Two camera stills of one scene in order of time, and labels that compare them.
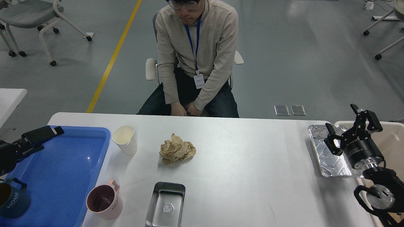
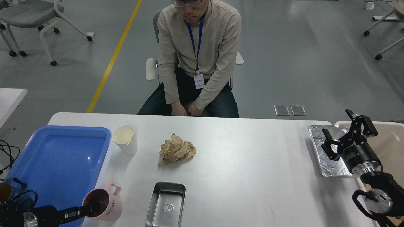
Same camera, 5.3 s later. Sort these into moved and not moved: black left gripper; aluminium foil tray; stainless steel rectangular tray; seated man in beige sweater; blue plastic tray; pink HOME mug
Moved: black left gripper; pink HOME mug
Not moved: aluminium foil tray; seated man in beige sweater; blue plastic tray; stainless steel rectangular tray
